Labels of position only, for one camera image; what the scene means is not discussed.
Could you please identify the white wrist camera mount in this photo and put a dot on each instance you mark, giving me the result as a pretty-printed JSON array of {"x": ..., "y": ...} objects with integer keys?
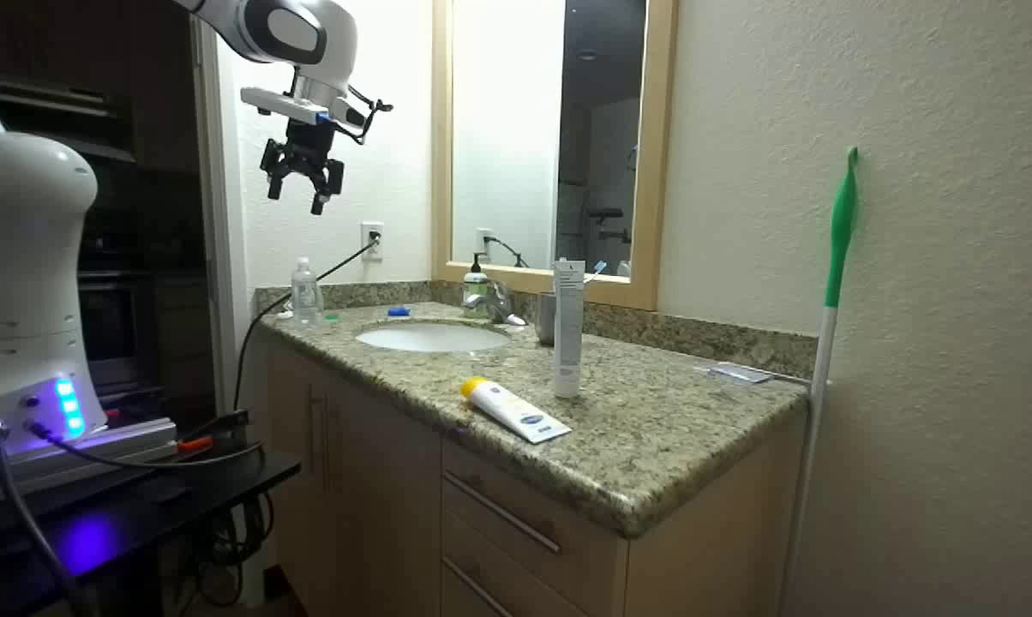
[{"x": 309, "y": 102}]

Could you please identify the green label soap pump bottle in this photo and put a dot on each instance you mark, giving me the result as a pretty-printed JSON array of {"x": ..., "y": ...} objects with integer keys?
[{"x": 475, "y": 294}]

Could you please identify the white oval sink basin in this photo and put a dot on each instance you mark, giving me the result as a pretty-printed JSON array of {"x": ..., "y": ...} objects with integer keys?
[{"x": 433, "y": 336}]

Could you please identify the blue bottle cap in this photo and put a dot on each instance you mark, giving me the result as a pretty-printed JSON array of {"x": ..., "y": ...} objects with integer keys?
[{"x": 400, "y": 308}]

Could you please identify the light wood vanity cabinet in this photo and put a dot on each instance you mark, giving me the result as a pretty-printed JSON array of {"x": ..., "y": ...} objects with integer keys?
[{"x": 366, "y": 501}]

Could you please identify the black robot table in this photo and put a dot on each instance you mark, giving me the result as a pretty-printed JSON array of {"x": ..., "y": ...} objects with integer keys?
[{"x": 160, "y": 501}]

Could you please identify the tall white tube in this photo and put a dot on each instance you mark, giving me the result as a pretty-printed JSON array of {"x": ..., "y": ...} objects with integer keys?
[{"x": 568, "y": 330}]

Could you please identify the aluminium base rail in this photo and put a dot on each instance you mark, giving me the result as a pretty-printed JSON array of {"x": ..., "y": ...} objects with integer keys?
[{"x": 89, "y": 448}]

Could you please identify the silver toothbrush holder cup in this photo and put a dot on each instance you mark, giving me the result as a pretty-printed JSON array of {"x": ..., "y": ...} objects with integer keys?
[{"x": 543, "y": 323}]

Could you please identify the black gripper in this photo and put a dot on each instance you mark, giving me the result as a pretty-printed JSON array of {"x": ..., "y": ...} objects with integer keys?
[{"x": 305, "y": 142}]

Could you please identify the clear plastic water bottle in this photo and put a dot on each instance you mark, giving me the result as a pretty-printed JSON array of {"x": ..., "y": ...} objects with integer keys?
[{"x": 304, "y": 294}]

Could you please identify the white wall outlet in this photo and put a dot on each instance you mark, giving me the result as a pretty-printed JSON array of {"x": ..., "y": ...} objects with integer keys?
[{"x": 373, "y": 242}]

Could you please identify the wood framed mirror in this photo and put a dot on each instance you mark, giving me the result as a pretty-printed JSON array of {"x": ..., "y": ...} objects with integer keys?
[{"x": 653, "y": 149}]

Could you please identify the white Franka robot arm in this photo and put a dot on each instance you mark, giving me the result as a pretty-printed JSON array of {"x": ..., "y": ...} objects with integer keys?
[{"x": 23, "y": 226}]

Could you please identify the clear plastic wrapper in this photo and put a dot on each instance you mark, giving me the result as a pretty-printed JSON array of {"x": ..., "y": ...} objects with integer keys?
[{"x": 738, "y": 370}]

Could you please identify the chrome faucet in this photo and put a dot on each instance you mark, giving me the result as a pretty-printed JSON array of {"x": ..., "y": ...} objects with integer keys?
[{"x": 501, "y": 307}]

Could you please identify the orange and black clamp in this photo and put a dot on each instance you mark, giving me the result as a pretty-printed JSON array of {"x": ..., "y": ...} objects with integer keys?
[{"x": 219, "y": 433}]

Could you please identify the white tube with yellow cap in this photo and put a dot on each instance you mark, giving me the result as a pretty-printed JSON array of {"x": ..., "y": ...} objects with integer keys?
[{"x": 514, "y": 413}]

